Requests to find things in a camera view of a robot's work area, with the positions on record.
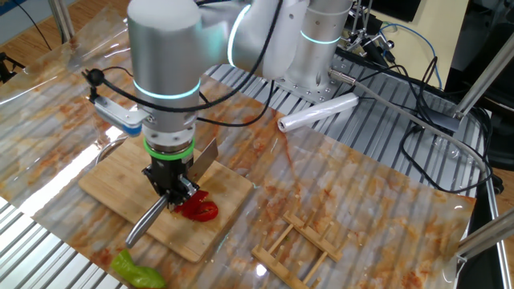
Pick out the bamboo cutting board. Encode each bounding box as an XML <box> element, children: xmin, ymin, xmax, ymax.
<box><xmin>78</xmin><ymin>135</ymin><xmax>255</xmax><ymax>264</ymax></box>

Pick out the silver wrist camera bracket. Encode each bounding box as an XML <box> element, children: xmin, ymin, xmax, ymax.
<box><xmin>92</xmin><ymin>96</ymin><xmax>157</xmax><ymax>138</ymax></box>

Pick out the red pepper piece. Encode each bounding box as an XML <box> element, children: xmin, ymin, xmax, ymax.
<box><xmin>174</xmin><ymin>189</ymin><xmax>210</xmax><ymax>214</ymax></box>

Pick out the black tripod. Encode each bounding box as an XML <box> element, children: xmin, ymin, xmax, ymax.
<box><xmin>0</xmin><ymin>51</ymin><xmax>25</xmax><ymax>83</ymax></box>

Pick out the cut red chili slice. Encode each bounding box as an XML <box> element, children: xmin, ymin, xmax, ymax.
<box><xmin>187</xmin><ymin>200</ymin><xmax>220</xmax><ymax>223</ymax></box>

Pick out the black table cable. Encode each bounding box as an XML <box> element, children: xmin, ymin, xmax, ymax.
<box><xmin>400</xmin><ymin>55</ymin><xmax>496</xmax><ymax>195</ymax></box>

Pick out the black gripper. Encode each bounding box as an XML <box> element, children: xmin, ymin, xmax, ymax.
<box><xmin>141</xmin><ymin>157</ymin><xmax>201</xmax><ymax>206</ymax></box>

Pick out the large green pepper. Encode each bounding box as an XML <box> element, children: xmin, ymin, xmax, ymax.
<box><xmin>110</xmin><ymin>249</ymin><xmax>167</xmax><ymax>289</ymax></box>

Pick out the long black gripper cable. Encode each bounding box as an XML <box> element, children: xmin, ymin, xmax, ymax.
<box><xmin>195</xmin><ymin>79</ymin><xmax>276</xmax><ymax>128</ymax></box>

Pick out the blue cable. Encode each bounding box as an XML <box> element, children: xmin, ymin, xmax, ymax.
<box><xmin>379</xmin><ymin>22</ymin><xmax>443</xmax><ymax>90</ymax></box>

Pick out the marble pattern plastic mat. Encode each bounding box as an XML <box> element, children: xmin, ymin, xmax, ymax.
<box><xmin>0</xmin><ymin>6</ymin><xmax>477</xmax><ymax>289</ymax></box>

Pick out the beige board panel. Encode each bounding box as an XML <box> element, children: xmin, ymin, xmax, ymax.
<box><xmin>377</xmin><ymin>0</ymin><xmax>470</xmax><ymax>92</ymax></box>

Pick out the steel cleaver knife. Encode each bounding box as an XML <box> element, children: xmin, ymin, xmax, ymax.
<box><xmin>125</xmin><ymin>138</ymin><xmax>220</xmax><ymax>249</ymax></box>

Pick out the thick grey cable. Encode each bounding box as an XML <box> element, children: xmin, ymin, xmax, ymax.
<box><xmin>328</xmin><ymin>67</ymin><xmax>493</xmax><ymax>177</ymax></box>

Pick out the aluminium frame post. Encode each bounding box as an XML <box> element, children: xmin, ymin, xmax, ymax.
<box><xmin>439</xmin><ymin>31</ymin><xmax>514</xmax><ymax>132</ymax></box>
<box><xmin>455</xmin><ymin>208</ymin><xmax>514</xmax><ymax>262</ymax></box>
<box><xmin>47</xmin><ymin>0</ymin><xmax>75</xmax><ymax>43</ymax></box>

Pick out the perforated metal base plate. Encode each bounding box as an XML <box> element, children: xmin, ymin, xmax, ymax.
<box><xmin>273</xmin><ymin>75</ymin><xmax>350</xmax><ymax>105</ymax></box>

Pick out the white plastic roll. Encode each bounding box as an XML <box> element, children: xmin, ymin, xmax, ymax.
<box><xmin>276</xmin><ymin>92</ymin><xmax>360</xmax><ymax>133</ymax></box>

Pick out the thin black camera cable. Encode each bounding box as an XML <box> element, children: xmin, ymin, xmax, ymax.
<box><xmin>82</xmin><ymin>0</ymin><xmax>285</xmax><ymax>114</ymax></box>

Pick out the wooden peg rack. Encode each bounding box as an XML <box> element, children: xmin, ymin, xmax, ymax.
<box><xmin>251</xmin><ymin>209</ymin><xmax>345</xmax><ymax>289</ymax></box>

